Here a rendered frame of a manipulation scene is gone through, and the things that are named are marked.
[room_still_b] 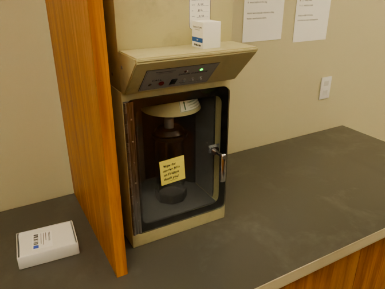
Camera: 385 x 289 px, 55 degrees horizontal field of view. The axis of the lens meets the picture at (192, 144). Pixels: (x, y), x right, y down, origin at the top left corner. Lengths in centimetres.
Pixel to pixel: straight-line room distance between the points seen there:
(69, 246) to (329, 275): 79
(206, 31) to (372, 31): 142
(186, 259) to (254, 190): 45
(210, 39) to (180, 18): 10
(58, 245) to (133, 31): 62
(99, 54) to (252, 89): 102
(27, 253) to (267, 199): 79
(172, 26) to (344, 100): 140
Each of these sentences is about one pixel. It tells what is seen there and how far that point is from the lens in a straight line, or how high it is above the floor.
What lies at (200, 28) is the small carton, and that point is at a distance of 90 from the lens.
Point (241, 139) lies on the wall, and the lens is 174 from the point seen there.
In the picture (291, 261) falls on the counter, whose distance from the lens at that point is 112.
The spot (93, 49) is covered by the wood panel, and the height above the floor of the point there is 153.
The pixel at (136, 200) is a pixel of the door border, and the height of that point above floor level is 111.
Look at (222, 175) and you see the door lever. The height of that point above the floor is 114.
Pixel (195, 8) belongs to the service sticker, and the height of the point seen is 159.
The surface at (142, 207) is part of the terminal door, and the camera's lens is 106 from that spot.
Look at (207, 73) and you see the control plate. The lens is 94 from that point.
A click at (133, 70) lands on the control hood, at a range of 82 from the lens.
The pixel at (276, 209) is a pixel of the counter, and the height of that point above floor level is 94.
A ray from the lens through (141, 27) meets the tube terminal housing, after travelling 91.
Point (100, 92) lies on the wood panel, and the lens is 81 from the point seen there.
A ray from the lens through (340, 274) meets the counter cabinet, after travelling 136.
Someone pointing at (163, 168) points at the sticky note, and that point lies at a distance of 103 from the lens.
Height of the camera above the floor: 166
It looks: 24 degrees down
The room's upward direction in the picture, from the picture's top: straight up
